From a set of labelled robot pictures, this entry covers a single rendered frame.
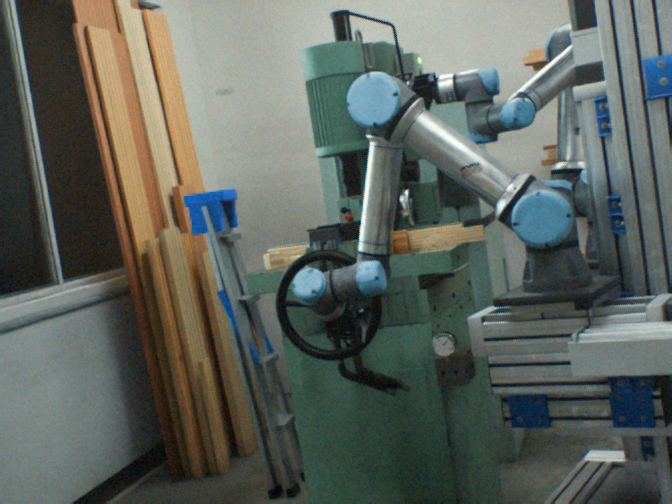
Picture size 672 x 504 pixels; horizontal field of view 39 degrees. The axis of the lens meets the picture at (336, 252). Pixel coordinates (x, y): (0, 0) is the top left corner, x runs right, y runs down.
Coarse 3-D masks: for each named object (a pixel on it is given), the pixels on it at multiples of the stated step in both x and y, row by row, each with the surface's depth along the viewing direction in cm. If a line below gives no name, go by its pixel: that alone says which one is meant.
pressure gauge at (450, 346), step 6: (438, 336) 251; (444, 336) 250; (450, 336) 249; (432, 342) 251; (438, 342) 251; (444, 342) 250; (450, 342) 250; (456, 342) 251; (438, 348) 251; (444, 348) 250; (450, 348) 250; (438, 354) 251; (444, 354) 251; (450, 354) 250; (450, 360) 253
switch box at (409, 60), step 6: (402, 54) 296; (408, 54) 295; (414, 54) 296; (396, 60) 296; (402, 60) 296; (408, 60) 295; (414, 60) 295; (396, 66) 297; (408, 66) 295; (414, 66) 295; (420, 66) 301; (408, 72) 296; (414, 72) 295; (408, 78) 296
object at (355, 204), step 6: (348, 198) 273; (354, 198) 272; (360, 198) 272; (342, 204) 274; (348, 204) 273; (354, 204) 273; (360, 204) 272; (354, 210) 273; (360, 210) 272; (342, 216) 274; (354, 216) 273; (360, 216) 272; (342, 222) 274
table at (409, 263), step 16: (400, 256) 258; (416, 256) 256; (432, 256) 255; (448, 256) 254; (464, 256) 268; (256, 272) 275; (272, 272) 271; (400, 272) 258; (416, 272) 257; (432, 272) 256; (256, 288) 273; (272, 288) 271; (288, 288) 270
